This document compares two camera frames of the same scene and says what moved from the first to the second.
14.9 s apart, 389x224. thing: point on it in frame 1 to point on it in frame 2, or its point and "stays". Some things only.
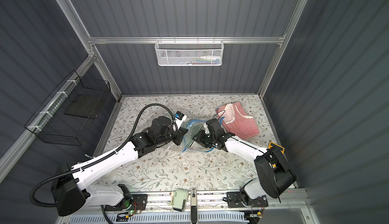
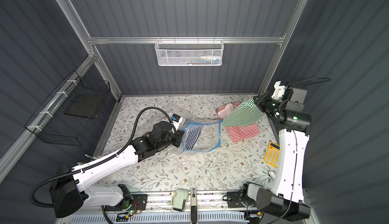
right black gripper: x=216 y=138 to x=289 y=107
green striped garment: x=192 y=126 to x=245 y=113
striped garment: x=235 y=120 stays
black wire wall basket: x=71 y=109 stays
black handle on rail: x=193 y=206 stays
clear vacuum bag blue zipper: x=184 y=137 stays
